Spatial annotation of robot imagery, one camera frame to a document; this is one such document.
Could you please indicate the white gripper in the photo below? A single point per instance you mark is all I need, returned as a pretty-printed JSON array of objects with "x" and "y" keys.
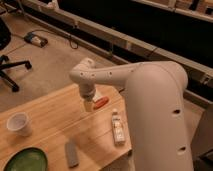
[{"x": 87, "y": 91}]

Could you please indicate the white sponge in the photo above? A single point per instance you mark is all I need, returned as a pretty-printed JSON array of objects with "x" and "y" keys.
[{"x": 88, "y": 105}]

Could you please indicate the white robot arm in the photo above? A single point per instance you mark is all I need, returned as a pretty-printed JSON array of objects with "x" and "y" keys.
[{"x": 154, "y": 107}]

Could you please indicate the orange carrot toy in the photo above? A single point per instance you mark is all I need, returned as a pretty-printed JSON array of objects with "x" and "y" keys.
[{"x": 101, "y": 102}]

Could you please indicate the white plastic bottle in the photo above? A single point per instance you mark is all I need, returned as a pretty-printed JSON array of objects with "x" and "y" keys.
[{"x": 117, "y": 127}]

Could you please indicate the grey rectangular block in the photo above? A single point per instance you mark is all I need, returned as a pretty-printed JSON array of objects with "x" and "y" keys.
[{"x": 71, "y": 154}]

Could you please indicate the power strip on floor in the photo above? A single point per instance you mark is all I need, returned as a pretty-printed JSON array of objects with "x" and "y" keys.
[{"x": 35, "y": 39}]

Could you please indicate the green plate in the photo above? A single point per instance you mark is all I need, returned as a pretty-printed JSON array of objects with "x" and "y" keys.
[{"x": 28, "y": 159}]

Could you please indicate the black office chair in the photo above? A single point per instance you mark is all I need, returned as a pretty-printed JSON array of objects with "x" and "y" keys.
[{"x": 5, "y": 38}]

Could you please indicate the dark cabinet at right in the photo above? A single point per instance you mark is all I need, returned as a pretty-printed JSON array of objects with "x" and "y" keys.
[{"x": 202, "y": 143}]

